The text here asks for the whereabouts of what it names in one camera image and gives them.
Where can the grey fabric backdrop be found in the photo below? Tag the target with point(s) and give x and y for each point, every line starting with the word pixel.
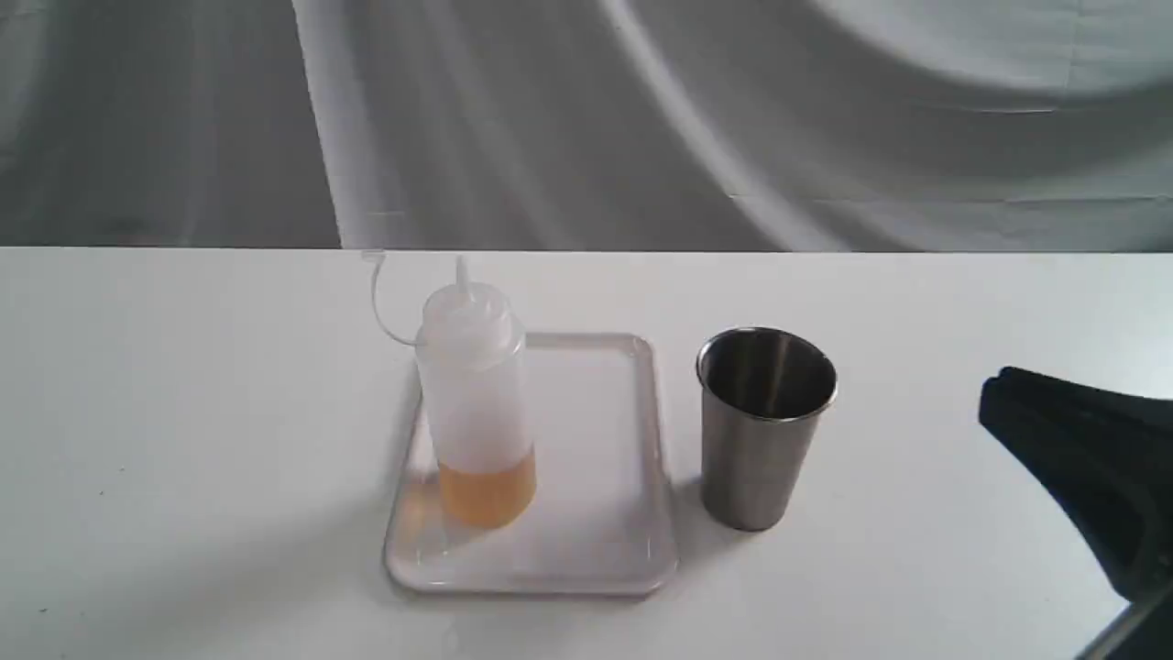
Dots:
pixel 588 125

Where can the white rectangular plastic tray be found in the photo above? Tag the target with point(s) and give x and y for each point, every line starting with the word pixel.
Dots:
pixel 601 521

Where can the clear plastic squeeze bottle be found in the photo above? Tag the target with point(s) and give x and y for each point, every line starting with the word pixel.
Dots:
pixel 469 352

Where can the stainless steel cup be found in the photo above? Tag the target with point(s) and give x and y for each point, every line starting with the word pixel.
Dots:
pixel 763 391

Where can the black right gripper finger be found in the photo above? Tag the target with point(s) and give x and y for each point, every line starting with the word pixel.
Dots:
pixel 1104 457

